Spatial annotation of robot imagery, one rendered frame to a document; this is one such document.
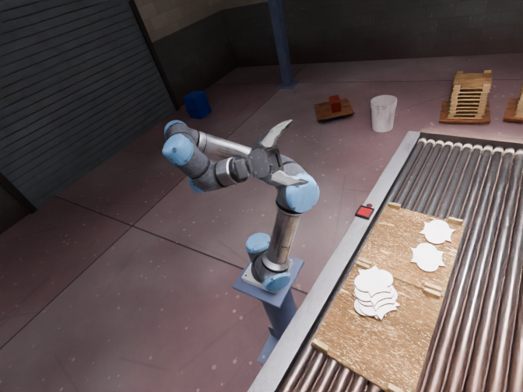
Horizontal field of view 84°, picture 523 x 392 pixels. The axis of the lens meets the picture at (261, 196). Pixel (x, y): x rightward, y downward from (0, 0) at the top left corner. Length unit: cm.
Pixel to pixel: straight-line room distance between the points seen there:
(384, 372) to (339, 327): 20
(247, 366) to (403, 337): 129
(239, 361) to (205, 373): 25
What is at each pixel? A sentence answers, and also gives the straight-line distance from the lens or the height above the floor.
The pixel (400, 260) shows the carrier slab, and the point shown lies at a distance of 144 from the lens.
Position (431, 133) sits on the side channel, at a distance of 222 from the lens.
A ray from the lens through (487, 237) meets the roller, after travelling 163.
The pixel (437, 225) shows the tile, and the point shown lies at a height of 95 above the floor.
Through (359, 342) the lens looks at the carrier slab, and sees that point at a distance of 124.
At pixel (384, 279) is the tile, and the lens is 130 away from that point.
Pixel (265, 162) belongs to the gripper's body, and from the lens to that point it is 72.
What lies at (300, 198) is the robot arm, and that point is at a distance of 95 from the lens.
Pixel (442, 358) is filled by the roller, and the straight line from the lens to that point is 128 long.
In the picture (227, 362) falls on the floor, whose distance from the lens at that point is 234.
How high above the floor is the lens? 208
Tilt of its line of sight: 39 degrees down
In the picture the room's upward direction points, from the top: 17 degrees counter-clockwise
